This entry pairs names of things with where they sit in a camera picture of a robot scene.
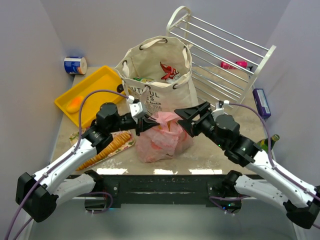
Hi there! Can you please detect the row of round crackers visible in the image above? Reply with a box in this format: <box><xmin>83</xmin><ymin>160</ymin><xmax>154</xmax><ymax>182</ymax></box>
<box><xmin>76</xmin><ymin>131</ymin><xmax>131</xmax><ymax>171</ymax></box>

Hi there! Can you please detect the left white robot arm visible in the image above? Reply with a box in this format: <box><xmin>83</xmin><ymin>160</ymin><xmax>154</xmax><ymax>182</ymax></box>
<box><xmin>15</xmin><ymin>102</ymin><xmax>158</xmax><ymax>223</ymax></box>

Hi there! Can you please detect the white metal rack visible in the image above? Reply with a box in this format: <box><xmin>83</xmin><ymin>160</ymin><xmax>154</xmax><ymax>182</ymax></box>
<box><xmin>166</xmin><ymin>6</ymin><xmax>277</xmax><ymax>114</ymax></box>

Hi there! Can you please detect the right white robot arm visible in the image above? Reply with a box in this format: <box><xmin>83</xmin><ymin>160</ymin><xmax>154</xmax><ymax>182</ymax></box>
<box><xmin>174</xmin><ymin>100</ymin><xmax>320</xmax><ymax>229</ymax></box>

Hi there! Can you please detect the dark toy plum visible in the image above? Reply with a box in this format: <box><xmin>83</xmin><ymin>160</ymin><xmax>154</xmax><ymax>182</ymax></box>
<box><xmin>116</xmin><ymin>84</ymin><xmax>124</xmax><ymax>93</ymax></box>

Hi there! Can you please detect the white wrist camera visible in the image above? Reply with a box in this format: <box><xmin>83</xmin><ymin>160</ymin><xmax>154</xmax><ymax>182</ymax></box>
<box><xmin>213</xmin><ymin>100</ymin><xmax>230</xmax><ymax>113</ymax></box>
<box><xmin>126</xmin><ymin>95</ymin><xmax>147</xmax><ymax>123</ymax></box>

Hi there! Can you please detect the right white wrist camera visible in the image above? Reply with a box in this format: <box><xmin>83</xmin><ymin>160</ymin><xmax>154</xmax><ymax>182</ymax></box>
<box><xmin>213</xmin><ymin>100</ymin><xmax>230</xmax><ymax>113</ymax></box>

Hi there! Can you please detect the pink packet behind rack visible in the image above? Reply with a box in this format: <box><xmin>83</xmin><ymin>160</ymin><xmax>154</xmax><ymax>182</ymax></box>
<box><xmin>220</xmin><ymin>61</ymin><xmax>236</xmax><ymax>70</ymax></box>

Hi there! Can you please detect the red white snack packet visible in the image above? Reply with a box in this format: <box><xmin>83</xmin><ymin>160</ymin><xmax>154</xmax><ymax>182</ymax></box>
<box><xmin>160</xmin><ymin>62</ymin><xmax>182</xmax><ymax>84</ymax></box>

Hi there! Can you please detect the beige canvas tote bag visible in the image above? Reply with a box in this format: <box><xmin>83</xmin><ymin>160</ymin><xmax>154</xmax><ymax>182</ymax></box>
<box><xmin>115</xmin><ymin>36</ymin><xmax>199</xmax><ymax>115</ymax></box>

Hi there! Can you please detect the orange toy mango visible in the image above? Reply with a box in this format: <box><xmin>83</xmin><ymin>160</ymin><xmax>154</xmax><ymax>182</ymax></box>
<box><xmin>65</xmin><ymin>95</ymin><xmax>84</xmax><ymax>114</ymax></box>

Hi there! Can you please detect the purple box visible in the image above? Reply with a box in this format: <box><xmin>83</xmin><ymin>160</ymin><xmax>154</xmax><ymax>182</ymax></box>
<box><xmin>252</xmin><ymin>88</ymin><xmax>271</xmax><ymax>120</ymax></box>

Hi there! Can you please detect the green chips bag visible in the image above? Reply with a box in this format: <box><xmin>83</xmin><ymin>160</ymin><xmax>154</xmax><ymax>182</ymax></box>
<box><xmin>133</xmin><ymin>77</ymin><xmax>156</xmax><ymax>84</ymax></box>

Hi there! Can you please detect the green glass bottle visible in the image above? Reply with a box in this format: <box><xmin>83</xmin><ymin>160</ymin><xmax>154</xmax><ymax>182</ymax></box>
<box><xmin>257</xmin><ymin>134</ymin><xmax>280</xmax><ymax>152</ymax></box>

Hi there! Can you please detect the pink plastic bag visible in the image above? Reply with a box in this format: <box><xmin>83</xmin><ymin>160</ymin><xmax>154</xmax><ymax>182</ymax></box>
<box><xmin>135</xmin><ymin>111</ymin><xmax>194</xmax><ymax>163</ymax></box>

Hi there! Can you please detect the black base frame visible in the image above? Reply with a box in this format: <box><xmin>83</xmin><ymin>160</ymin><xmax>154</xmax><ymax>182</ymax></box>
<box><xmin>64</xmin><ymin>169</ymin><xmax>252</xmax><ymax>213</ymax></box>

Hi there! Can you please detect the floral rectangular plate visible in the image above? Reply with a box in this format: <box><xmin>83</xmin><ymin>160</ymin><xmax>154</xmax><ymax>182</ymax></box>
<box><xmin>85</xmin><ymin>130</ymin><xmax>135</xmax><ymax>166</ymax></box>

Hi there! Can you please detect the yellow toy banana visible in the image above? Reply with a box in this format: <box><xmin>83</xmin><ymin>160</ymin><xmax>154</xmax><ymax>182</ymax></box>
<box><xmin>167</xmin><ymin>120</ymin><xmax>176</xmax><ymax>132</ymax></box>

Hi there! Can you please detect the yellow plastic tray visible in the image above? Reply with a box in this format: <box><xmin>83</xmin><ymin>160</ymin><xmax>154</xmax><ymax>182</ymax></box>
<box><xmin>54</xmin><ymin>66</ymin><xmax>124</xmax><ymax>128</ymax></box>

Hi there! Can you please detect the blue white tissue roll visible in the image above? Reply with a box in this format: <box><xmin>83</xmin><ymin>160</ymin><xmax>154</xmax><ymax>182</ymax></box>
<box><xmin>63</xmin><ymin>56</ymin><xmax>88</xmax><ymax>75</ymax></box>

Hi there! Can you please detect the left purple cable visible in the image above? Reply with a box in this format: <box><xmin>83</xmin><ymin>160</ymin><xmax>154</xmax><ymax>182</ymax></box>
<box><xmin>3</xmin><ymin>89</ymin><xmax>131</xmax><ymax>240</ymax></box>

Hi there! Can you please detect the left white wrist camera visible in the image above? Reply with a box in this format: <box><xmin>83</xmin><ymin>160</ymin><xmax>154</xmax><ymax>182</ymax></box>
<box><xmin>126</xmin><ymin>95</ymin><xmax>147</xmax><ymax>123</ymax></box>

